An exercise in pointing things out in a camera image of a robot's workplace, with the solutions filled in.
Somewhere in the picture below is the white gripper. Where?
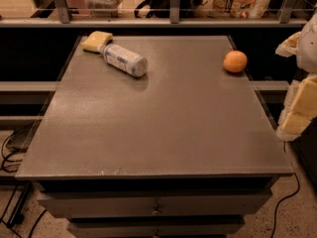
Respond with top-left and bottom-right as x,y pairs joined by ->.
275,14 -> 317,142

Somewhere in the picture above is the orange fruit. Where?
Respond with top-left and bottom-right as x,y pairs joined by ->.
223,51 -> 248,73

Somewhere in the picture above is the grey drawer cabinet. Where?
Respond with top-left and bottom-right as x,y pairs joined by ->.
17,36 -> 293,238

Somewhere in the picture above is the dark bag behind railing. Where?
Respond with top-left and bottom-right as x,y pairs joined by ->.
134,0 -> 206,18

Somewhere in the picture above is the white plastic bottle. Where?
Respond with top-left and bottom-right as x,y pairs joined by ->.
98,44 -> 148,77

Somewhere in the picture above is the clear plastic container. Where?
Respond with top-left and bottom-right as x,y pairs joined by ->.
85,0 -> 123,18

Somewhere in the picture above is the yellow sponge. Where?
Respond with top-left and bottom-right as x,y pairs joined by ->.
80,31 -> 113,53

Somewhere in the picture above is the grey metal railing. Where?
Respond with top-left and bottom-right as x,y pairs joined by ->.
0,0 -> 317,28

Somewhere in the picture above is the black cable right floor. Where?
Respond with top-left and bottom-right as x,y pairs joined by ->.
269,142 -> 301,238

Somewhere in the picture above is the black cables left floor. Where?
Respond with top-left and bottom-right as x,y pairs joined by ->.
0,122 -> 48,238

